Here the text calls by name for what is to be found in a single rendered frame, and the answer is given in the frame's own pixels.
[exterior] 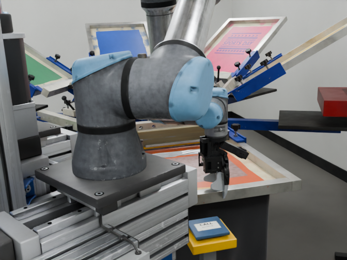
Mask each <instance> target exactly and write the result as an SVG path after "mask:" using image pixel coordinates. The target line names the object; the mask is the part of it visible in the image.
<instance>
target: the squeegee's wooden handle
mask: <svg viewBox="0 0 347 260"><path fill-rule="evenodd" d="M137 133H138V135H139V138H140V139H143V147H145V145H148V144H157V143H167V142H176V141H186V140H195V139H200V136H205V134H204V128H201V127H200V126H198V125H190V126H180V127H169V128H159V129H149V130H143V131H137Z"/></svg>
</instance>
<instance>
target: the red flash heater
mask: <svg viewBox="0 0 347 260"><path fill-rule="evenodd" d="M317 101H318V104H319V107H320V109H321V112H322V115H323V116H324V117H347V87H318V96H317Z"/></svg>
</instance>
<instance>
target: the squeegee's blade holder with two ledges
mask: <svg viewBox="0 0 347 260"><path fill-rule="evenodd" d="M193 142H200V139H195V140H186V141H176V142H167V143H157V144H148V145H145V147H146V148H150V147H160V146H165V145H174V144H184V143H193Z"/></svg>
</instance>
